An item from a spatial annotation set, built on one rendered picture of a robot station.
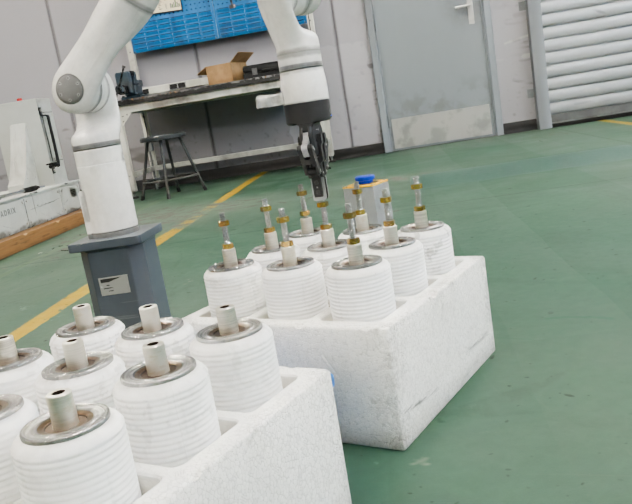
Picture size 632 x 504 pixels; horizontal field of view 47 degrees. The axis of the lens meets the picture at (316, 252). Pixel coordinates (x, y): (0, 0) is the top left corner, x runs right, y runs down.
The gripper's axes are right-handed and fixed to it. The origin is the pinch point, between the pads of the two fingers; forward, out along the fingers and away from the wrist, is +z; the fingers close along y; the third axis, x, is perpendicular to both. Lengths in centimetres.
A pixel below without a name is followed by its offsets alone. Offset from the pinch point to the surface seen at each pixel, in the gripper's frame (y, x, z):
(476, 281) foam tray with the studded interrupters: 7.0, -23.1, 20.3
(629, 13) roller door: 531, -143, -46
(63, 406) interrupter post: -66, 9, 8
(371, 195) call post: 25.6, -4.0, 5.7
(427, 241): 2.6, -16.1, 11.5
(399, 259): -8.4, -12.7, 11.5
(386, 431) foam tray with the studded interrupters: -24.0, -9.8, 32.2
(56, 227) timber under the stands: 249, 217, 31
